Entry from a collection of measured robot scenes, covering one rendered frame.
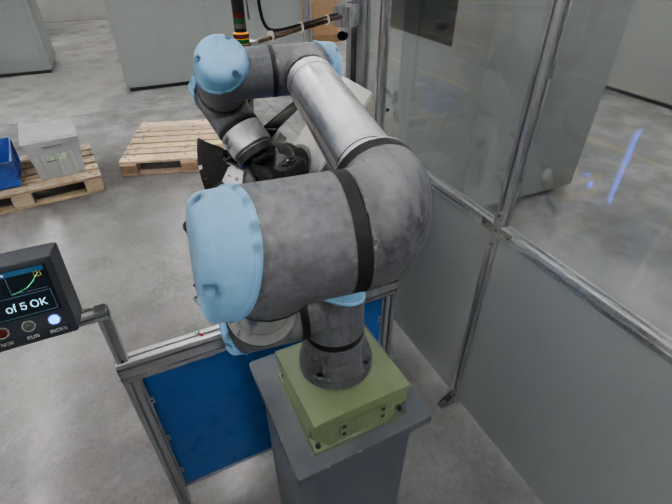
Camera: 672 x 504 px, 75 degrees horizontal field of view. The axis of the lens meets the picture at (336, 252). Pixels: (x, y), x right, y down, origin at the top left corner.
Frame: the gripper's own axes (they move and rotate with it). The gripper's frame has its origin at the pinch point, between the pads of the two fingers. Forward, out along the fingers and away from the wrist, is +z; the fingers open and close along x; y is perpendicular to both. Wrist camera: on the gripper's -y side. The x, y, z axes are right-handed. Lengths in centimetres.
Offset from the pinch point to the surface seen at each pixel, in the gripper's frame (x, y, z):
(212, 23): -248, 474, -335
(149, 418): 44, 85, 15
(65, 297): 40, 43, -22
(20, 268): 44, 39, -31
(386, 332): -36, 81, 41
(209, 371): 23, 78, 14
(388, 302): -39, 70, 30
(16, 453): 101, 169, 2
